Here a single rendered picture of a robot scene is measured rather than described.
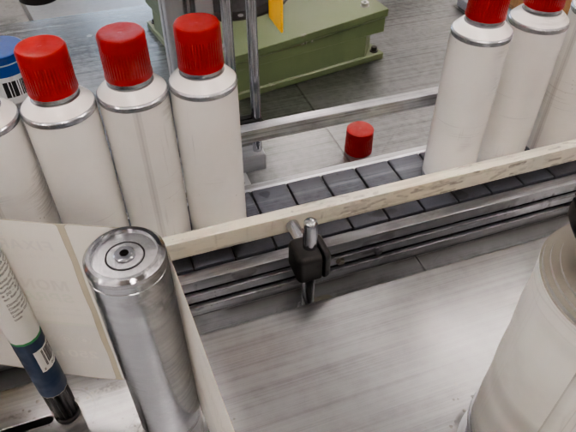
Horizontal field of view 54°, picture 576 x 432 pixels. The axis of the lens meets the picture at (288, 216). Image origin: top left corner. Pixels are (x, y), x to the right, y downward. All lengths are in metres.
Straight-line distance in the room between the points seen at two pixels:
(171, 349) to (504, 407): 0.18
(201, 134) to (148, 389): 0.20
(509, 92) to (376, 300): 0.24
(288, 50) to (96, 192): 0.44
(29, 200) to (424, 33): 0.73
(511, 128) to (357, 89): 0.30
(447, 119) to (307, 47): 0.33
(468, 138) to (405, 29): 0.48
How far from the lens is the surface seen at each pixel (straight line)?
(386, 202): 0.54
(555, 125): 0.65
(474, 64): 0.53
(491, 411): 0.36
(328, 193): 0.58
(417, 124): 0.78
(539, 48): 0.56
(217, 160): 0.46
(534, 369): 0.31
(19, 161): 0.44
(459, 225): 0.60
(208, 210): 0.49
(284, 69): 0.83
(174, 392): 0.34
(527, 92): 0.58
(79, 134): 0.43
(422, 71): 0.90
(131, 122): 0.43
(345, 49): 0.87
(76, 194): 0.46
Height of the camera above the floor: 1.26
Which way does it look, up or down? 44 degrees down
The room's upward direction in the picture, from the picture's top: straight up
